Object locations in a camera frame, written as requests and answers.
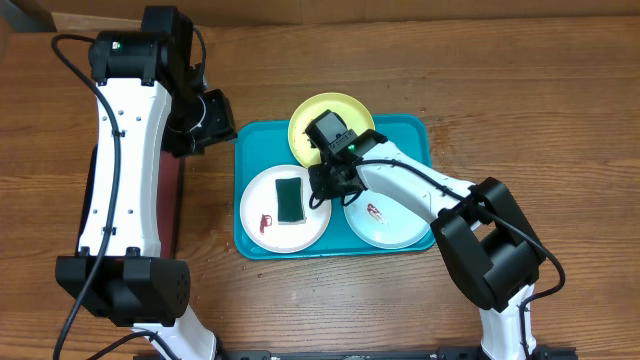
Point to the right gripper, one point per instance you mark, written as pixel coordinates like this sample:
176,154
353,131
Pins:
327,190

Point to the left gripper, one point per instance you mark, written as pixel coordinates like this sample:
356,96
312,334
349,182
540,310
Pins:
222,126

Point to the green scrub sponge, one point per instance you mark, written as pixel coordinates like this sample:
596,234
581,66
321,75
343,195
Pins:
289,200

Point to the white plate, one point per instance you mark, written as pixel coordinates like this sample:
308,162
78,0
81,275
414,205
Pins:
258,213

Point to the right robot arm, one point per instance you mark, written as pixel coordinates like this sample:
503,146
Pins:
488,246

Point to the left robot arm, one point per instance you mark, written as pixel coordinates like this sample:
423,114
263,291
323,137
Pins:
153,103

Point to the teal plastic tray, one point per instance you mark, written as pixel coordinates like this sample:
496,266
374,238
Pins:
264,144

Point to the dark red tray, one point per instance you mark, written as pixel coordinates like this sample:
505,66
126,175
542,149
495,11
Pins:
167,200

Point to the light blue plate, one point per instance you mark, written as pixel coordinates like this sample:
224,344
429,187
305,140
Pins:
383,223

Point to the yellow-green plate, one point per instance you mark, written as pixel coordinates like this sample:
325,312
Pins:
354,114

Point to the cardboard backdrop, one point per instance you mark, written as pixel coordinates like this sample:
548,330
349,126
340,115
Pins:
304,12

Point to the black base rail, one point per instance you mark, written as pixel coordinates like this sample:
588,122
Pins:
445,353

